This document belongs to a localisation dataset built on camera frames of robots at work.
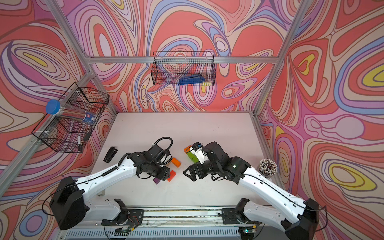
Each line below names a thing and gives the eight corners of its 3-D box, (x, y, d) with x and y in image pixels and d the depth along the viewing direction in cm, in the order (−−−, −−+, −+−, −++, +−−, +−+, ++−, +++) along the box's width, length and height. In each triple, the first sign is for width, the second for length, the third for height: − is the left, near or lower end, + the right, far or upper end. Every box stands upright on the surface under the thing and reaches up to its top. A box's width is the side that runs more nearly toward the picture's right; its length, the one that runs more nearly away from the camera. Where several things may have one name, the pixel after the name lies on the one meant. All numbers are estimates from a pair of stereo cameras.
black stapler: (104, 162, 94) (102, 159, 92) (113, 148, 101) (111, 146, 98) (109, 163, 94) (107, 161, 91) (118, 149, 100) (116, 147, 98)
